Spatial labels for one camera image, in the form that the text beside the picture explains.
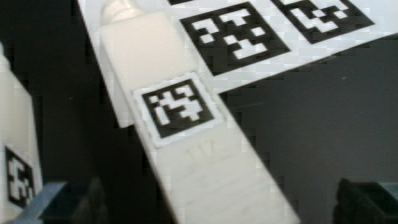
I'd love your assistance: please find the marker base plate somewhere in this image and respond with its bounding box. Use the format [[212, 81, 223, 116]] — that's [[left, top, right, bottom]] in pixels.
[[76, 0, 398, 127]]

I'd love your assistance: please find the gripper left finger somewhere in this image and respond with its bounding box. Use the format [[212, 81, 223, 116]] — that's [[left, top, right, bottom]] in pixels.
[[0, 182, 67, 224]]

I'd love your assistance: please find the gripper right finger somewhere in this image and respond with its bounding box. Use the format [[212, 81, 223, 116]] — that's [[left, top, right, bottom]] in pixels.
[[331, 179, 398, 224]]

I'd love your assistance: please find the white leg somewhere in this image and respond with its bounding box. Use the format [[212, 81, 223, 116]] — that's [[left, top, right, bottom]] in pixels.
[[0, 44, 42, 224], [99, 0, 300, 224]]

